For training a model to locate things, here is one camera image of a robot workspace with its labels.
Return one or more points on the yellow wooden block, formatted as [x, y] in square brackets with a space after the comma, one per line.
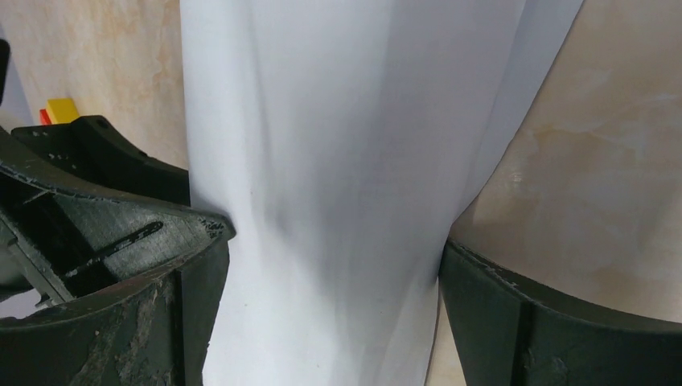
[61, 110]

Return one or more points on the red wooden block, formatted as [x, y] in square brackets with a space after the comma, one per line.
[44, 117]

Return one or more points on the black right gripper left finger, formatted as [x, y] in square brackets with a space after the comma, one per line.
[152, 329]

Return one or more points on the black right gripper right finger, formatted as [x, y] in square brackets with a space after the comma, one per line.
[511, 330]

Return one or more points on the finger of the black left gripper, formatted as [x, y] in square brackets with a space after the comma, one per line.
[93, 150]
[67, 238]

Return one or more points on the white paper sheet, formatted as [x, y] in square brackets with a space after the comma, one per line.
[343, 139]

